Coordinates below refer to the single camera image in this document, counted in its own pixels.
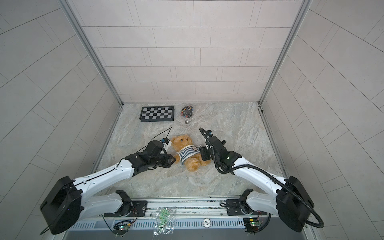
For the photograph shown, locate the right circuit board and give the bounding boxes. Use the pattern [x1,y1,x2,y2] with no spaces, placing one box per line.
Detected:
[243,218,261,234]

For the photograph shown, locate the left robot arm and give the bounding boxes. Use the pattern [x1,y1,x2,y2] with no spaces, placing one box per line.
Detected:
[40,138,176,235]

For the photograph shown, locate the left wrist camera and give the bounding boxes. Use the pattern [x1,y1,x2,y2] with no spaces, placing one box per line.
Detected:
[161,138,172,151]

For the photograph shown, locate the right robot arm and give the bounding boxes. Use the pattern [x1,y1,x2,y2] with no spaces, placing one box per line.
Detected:
[201,132,324,233]

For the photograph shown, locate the round white sticker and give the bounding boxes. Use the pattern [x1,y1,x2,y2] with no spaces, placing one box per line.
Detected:
[203,218,212,228]

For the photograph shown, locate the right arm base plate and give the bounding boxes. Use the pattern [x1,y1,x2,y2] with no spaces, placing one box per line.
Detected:
[220,199,269,216]

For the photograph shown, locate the bag of colourful small parts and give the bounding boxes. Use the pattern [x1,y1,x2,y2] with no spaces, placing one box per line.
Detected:
[181,105,194,118]

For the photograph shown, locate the striped knit bear sweater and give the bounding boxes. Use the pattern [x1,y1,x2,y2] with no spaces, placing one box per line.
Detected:
[176,145,200,165]

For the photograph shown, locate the black white checkerboard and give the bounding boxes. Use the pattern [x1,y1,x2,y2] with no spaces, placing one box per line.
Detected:
[139,106,175,123]

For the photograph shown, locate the brown teddy bear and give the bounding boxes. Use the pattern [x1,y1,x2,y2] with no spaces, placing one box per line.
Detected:
[171,135,212,172]

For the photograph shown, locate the clear bag green parts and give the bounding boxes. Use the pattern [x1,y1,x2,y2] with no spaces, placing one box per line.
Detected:
[154,208,177,236]

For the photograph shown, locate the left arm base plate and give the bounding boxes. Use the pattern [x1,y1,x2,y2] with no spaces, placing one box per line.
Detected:
[103,201,148,218]

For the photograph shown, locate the aluminium mounting rail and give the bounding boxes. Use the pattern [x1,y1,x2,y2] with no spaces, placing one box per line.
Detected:
[56,196,316,240]

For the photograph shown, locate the left green circuit board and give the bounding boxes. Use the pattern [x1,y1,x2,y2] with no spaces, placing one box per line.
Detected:
[113,220,133,235]

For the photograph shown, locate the black corrugated cable conduit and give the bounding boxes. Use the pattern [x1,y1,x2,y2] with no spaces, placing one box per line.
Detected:
[199,127,325,229]

